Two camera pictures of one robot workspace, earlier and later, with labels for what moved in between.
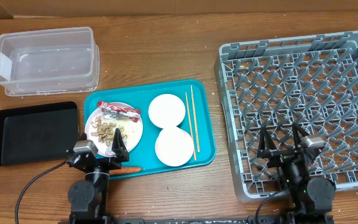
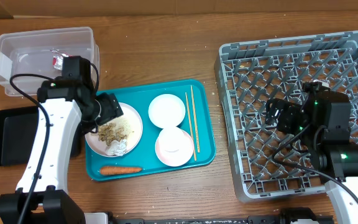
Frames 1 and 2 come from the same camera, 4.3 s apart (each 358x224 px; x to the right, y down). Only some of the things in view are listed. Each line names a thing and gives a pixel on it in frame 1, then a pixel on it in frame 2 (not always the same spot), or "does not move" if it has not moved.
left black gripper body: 105,164 → 105,109
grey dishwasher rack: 326,84 does not move
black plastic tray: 34,134 does not move
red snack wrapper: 112,111 → 58,61
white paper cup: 166,111 does not move
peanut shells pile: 106,132 does not move
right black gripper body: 294,172 → 291,122
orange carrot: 123,170 does not move
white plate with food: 104,121 does not move
